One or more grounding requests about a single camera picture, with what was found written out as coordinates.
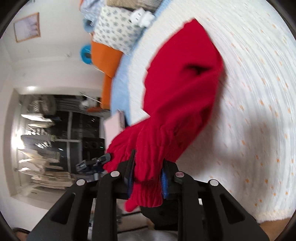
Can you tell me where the red knit sweater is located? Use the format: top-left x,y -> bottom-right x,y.
104,20 -> 223,212

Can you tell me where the folded pink garment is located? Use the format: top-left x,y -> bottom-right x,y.
103,110 -> 125,149

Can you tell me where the dark balcony window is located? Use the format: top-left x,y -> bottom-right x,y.
14,94 -> 110,176

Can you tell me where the light blue bedspread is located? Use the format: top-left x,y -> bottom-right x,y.
111,1 -> 171,125

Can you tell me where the cream daisy blanket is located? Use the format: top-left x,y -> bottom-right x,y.
127,1 -> 295,222

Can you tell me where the blue floral pillow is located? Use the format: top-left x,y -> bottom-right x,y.
92,6 -> 144,55

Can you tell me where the white plush lamb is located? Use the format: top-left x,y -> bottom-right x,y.
129,8 -> 155,28

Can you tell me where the blue plaid quilt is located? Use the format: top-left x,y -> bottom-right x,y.
80,0 -> 105,22

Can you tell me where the beige patchwork pillow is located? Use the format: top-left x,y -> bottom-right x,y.
105,0 -> 163,13

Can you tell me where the blue swim ring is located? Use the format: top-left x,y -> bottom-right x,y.
79,44 -> 93,65

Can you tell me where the framed wall picture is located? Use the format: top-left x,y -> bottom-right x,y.
13,13 -> 41,43

